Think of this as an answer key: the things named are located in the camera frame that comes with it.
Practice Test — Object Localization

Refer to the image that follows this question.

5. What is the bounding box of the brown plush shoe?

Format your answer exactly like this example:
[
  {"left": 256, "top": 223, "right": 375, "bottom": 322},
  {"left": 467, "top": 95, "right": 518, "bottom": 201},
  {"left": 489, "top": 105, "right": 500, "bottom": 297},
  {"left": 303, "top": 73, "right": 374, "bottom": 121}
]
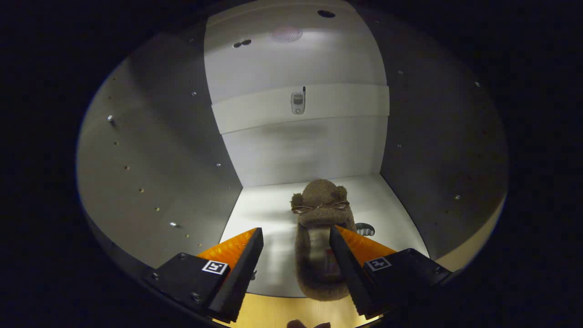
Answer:
[{"left": 291, "top": 179, "right": 358, "bottom": 302}]

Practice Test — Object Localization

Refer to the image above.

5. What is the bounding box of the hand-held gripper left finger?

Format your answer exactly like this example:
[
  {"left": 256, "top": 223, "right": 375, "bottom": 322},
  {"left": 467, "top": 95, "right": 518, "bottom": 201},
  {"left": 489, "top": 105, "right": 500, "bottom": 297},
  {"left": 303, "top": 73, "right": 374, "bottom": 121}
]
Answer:
[{"left": 145, "top": 227, "right": 265, "bottom": 324}]

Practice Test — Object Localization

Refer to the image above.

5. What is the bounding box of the grey shoe cabinet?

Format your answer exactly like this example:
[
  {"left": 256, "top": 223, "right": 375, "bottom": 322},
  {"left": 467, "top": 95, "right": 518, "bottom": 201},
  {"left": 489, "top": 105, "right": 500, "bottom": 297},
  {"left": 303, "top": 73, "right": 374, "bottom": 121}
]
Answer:
[{"left": 75, "top": 0, "right": 508, "bottom": 319}]

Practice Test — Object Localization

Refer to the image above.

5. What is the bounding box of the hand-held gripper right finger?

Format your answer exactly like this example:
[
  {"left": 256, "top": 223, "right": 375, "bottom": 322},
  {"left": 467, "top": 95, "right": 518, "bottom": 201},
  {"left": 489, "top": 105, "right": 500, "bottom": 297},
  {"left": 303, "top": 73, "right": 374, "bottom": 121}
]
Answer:
[{"left": 329, "top": 224, "right": 454, "bottom": 319}]

